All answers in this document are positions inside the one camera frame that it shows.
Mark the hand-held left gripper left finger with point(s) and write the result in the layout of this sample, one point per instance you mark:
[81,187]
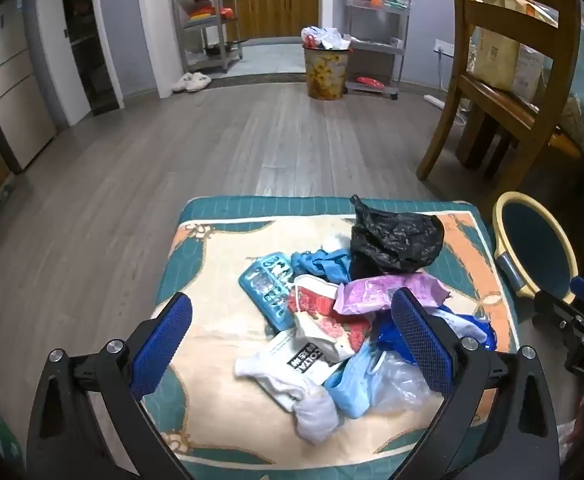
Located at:
[161,345]

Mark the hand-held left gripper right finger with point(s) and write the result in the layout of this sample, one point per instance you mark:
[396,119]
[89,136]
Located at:
[422,345]

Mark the blue foil wrapper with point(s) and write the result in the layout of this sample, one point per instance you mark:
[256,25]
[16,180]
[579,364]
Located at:
[387,335]

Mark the clear plastic bag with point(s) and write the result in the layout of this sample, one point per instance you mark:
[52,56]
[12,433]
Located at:
[402,385]

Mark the blue bin with cream rim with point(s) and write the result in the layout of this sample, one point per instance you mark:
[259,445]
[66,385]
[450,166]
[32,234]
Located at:
[532,240]

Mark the floral trash can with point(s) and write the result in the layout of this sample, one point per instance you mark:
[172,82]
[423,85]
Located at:
[327,72]

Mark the teal orange printed mat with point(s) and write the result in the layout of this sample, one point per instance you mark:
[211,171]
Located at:
[211,320]

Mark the purple wrapper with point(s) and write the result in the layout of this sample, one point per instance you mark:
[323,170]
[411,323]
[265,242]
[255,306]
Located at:
[372,295]

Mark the blue face mask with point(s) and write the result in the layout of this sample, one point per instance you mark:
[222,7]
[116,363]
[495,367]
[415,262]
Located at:
[352,385]

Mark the red floral white packet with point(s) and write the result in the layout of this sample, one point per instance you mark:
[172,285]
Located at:
[322,315]

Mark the black plastic bag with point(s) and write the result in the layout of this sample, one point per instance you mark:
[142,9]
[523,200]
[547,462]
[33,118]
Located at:
[397,240]

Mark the teal plastic tray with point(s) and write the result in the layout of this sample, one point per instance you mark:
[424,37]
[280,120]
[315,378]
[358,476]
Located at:
[267,290]

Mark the white paper with black label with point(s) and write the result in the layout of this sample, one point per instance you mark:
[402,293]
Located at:
[302,360]

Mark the blue crumpled glove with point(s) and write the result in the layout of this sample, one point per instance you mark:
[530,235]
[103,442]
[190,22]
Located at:
[322,262]

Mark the white tissue ball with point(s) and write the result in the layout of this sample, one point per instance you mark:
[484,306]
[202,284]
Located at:
[334,242]

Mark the white cloth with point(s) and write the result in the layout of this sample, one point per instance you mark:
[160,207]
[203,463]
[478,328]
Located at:
[292,390]

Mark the dark wooden stool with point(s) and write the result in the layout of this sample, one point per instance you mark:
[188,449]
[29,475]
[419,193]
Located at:
[487,135]

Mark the wooden chair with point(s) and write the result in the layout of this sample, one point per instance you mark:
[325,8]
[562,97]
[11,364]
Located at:
[502,105]

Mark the white paper bag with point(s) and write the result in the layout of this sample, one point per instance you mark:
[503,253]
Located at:
[529,72]

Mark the white power strip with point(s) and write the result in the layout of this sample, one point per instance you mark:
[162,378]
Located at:
[434,101]

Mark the kraft paper bag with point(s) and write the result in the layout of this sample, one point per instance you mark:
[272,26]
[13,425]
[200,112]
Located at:
[494,55]

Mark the white slipper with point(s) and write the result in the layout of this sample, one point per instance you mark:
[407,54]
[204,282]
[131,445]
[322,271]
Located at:
[184,82]
[200,81]

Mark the white refrigerator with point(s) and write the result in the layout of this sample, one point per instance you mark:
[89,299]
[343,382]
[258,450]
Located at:
[11,85]

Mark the metal shelf on wheels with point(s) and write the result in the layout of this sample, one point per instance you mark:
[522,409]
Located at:
[404,35]

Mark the white red plastic bag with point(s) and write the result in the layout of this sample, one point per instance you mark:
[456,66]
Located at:
[324,37]

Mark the metal shelf with red basin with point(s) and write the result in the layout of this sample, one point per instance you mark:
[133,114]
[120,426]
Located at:
[179,20]

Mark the red basin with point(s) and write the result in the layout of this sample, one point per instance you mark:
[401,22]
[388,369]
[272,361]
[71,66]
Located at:
[209,11]

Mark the wooden kitchen cabinet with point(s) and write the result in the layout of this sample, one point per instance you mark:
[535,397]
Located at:
[277,12]

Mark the white wall socket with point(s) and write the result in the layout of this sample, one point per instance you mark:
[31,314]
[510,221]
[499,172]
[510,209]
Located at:
[443,49]

